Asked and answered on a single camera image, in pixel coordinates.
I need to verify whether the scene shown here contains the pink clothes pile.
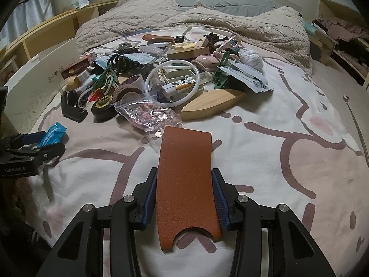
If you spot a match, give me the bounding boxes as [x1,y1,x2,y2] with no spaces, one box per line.
[320,17,369,42]

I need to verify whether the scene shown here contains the metal back scratcher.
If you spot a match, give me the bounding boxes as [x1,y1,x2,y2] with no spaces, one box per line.
[343,95,365,151]

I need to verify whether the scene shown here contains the grey knit ball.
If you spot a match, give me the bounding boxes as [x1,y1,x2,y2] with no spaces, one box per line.
[240,47,264,71]

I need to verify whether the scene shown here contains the blue snack packet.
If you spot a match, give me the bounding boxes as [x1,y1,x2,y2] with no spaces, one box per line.
[37,122,67,148]

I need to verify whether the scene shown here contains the black claw hair clip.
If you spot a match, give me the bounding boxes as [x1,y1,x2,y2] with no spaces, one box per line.
[111,52,136,72]

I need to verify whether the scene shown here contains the boat-shaped wooden board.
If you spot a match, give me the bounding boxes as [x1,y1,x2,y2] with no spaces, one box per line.
[180,89,246,121]

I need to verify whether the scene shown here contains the grey pillow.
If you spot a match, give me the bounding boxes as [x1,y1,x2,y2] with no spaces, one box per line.
[127,0,286,13]

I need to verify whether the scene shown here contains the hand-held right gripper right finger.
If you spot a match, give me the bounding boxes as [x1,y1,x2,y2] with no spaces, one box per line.
[211,168,336,277]

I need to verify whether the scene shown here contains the brown wallet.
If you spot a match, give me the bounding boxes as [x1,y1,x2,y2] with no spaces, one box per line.
[143,34,176,44]

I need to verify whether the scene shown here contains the beige fluffy blanket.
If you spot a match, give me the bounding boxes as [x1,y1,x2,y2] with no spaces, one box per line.
[75,0,313,75]

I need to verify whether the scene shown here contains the black round tin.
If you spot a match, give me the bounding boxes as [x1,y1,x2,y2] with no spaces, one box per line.
[91,95,117,121]

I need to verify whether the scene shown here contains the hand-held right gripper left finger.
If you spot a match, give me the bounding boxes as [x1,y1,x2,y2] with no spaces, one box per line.
[36,167,158,277]

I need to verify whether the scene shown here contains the purple tape roll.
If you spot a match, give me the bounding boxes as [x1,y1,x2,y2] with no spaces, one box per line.
[122,75,145,88]

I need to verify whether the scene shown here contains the brown bedside stool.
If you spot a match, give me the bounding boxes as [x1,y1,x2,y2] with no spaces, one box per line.
[310,36,323,61]

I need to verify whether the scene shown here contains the green clothes peg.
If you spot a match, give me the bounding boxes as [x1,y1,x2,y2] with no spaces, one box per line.
[213,51,232,90]
[92,63,116,91]

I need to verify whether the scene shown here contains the silver foil packet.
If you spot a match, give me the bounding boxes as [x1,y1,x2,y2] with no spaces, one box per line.
[127,53,156,64]

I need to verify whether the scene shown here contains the clear organiser box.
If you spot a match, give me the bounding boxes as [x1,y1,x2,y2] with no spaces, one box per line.
[164,69,214,93]

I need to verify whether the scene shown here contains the zip bag of pink beads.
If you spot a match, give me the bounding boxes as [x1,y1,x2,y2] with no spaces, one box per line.
[115,99,185,135]

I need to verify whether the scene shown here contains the black folding holder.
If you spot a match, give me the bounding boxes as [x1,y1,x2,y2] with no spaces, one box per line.
[61,91,88,123]

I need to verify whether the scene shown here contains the red box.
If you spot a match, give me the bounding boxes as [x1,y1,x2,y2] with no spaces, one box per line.
[61,55,94,79]

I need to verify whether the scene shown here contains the pink sunglasses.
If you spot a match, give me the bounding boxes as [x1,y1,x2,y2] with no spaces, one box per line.
[215,35,240,57]

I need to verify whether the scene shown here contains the grey curtain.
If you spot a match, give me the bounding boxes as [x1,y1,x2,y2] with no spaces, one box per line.
[0,0,55,45]

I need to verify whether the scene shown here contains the blue face mask pack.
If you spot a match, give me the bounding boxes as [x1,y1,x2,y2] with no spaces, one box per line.
[95,55,116,67]

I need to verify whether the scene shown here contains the pink computer mouse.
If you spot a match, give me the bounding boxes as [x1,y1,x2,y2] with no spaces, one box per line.
[194,55,221,71]

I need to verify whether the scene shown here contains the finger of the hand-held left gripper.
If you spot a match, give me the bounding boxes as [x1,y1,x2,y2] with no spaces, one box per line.
[0,142,66,162]
[0,132,47,151]

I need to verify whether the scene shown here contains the white plastic tube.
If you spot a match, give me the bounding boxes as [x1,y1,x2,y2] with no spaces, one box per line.
[145,59,206,104]

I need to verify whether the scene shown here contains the white shoe box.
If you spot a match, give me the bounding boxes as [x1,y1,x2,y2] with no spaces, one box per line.
[0,38,81,139]

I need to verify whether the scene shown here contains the dark beaded tangle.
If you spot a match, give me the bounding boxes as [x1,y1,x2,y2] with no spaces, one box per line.
[206,32,228,49]

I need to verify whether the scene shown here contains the white blue mask packet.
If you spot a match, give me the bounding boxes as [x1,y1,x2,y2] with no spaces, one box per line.
[228,65,273,93]

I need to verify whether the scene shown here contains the beige masking tape roll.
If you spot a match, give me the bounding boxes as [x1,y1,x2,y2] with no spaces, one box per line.
[66,75,80,90]

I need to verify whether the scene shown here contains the cream printed box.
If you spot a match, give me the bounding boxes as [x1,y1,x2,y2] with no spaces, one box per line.
[171,42,198,51]

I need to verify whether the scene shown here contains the brown fuzzy roll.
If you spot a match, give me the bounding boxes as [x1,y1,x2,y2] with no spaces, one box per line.
[112,88,143,104]

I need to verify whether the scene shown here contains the wooden shelf unit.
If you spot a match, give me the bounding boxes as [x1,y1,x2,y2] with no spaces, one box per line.
[0,0,119,72]

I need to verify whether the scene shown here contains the brown leather pouch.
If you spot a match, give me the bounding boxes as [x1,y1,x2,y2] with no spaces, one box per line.
[156,126,224,251]

